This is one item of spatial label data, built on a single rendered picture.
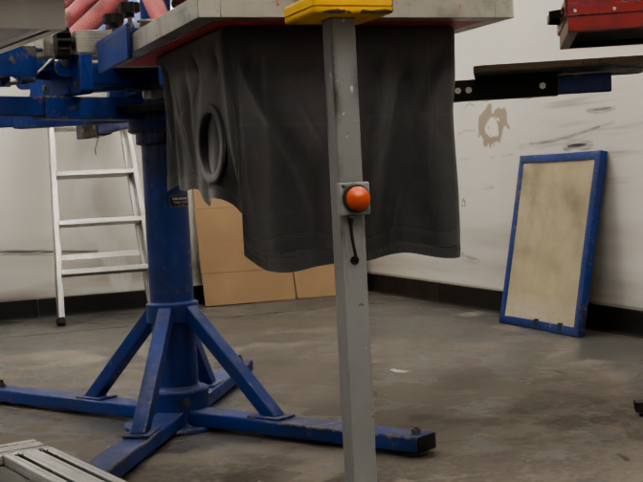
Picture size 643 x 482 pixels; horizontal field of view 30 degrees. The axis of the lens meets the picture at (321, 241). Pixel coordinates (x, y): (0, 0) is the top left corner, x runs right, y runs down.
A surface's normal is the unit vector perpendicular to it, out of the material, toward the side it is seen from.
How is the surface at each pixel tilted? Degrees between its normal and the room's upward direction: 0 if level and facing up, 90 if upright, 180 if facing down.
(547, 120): 90
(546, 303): 77
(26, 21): 90
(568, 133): 90
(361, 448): 90
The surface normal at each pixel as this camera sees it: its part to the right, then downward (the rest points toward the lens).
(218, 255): 0.35, -0.18
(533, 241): -0.91, -0.12
